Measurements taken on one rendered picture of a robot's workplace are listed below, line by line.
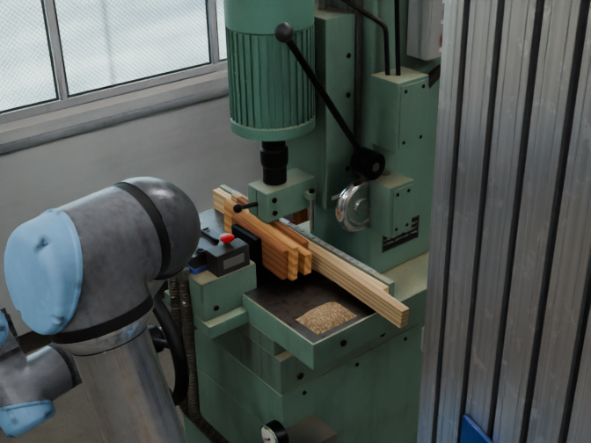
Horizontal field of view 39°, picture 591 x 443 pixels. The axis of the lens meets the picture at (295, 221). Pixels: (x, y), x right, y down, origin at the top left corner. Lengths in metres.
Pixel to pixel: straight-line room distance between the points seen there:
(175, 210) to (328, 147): 0.87
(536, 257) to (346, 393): 1.24
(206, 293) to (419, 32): 0.68
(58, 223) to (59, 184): 2.10
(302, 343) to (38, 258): 0.83
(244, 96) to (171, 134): 1.49
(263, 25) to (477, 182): 0.92
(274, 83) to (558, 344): 1.04
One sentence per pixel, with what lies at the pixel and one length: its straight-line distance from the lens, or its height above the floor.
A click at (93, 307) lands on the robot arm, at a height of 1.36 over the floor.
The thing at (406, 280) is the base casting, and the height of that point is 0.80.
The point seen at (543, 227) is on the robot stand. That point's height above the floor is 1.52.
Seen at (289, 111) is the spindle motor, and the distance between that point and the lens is 1.65.
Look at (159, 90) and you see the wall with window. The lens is 3.08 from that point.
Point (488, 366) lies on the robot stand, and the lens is 0.79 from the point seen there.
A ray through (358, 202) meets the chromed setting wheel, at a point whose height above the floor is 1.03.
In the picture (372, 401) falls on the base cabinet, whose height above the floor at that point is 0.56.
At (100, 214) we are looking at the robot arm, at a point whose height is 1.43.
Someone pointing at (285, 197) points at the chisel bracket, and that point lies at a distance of 1.77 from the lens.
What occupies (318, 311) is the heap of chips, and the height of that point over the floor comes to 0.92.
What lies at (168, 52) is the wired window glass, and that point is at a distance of 3.12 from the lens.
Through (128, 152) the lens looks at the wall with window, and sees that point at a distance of 3.05.
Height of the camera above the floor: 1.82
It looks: 28 degrees down
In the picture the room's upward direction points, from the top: 1 degrees counter-clockwise
